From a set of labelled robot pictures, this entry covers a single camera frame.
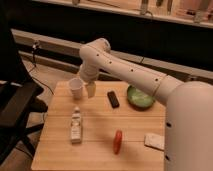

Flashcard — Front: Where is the green ceramic bowl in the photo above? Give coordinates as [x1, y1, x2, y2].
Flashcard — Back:
[127, 86, 155, 109]

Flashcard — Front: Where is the white glue bottle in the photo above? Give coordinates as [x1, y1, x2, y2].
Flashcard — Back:
[70, 107, 82, 144]

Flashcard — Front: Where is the black office chair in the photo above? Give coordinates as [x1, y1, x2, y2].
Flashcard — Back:
[0, 19, 48, 165]

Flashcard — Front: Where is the white sponge block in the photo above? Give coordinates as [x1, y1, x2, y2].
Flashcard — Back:
[144, 133, 164, 151]

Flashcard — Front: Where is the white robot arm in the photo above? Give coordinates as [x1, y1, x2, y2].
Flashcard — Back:
[79, 38, 213, 171]

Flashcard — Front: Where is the black cable on floor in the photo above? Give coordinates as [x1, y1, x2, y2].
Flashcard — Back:
[20, 40, 55, 96]

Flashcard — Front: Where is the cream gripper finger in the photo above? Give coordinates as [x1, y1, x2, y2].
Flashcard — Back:
[86, 82, 96, 98]

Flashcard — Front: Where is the black rectangular block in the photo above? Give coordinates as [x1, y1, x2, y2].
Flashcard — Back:
[107, 91, 120, 108]

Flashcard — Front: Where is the red chili pepper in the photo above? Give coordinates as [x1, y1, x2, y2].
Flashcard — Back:
[113, 130, 122, 154]

